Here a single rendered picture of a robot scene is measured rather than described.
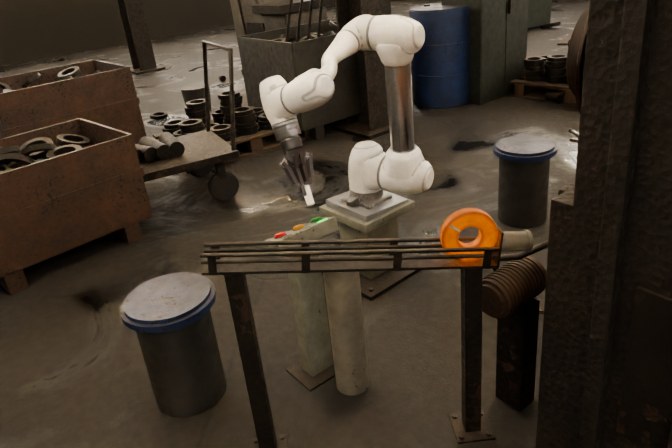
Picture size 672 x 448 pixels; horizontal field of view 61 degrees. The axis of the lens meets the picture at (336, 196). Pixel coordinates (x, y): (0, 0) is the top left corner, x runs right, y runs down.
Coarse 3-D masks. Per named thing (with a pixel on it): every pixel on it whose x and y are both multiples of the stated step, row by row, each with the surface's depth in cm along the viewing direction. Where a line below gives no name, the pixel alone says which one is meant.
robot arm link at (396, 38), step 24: (384, 24) 211; (408, 24) 208; (384, 48) 214; (408, 48) 210; (408, 72) 221; (408, 96) 225; (408, 120) 230; (408, 144) 235; (384, 168) 244; (408, 168) 237; (432, 168) 243; (408, 192) 243
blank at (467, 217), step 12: (456, 216) 151; (468, 216) 151; (480, 216) 151; (444, 228) 152; (456, 228) 152; (480, 228) 152; (492, 228) 153; (444, 240) 153; (456, 240) 153; (480, 240) 154; (492, 240) 154; (456, 252) 155; (468, 252) 155; (480, 252) 155
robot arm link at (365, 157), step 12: (360, 144) 252; (372, 144) 250; (360, 156) 249; (372, 156) 248; (384, 156) 249; (348, 168) 257; (360, 168) 250; (372, 168) 247; (360, 180) 252; (372, 180) 249; (360, 192) 255; (372, 192) 255
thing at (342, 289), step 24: (336, 288) 183; (360, 288) 188; (336, 312) 187; (360, 312) 190; (336, 336) 192; (360, 336) 193; (336, 360) 197; (360, 360) 196; (336, 384) 205; (360, 384) 199
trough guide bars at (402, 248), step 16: (288, 240) 156; (304, 240) 156; (320, 240) 156; (336, 240) 156; (352, 240) 156; (368, 240) 157; (384, 240) 157; (400, 240) 157; (416, 240) 157; (432, 240) 158; (464, 240) 158; (208, 256) 148; (224, 256) 149; (240, 256) 149; (256, 256) 149; (304, 256) 150; (352, 256) 152; (368, 256) 152; (384, 256) 152; (400, 256) 152; (416, 256) 152; (432, 256) 153; (448, 256) 153; (464, 256) 153; (480, 256) 153; (496, 256) 154; (304, 272) 152
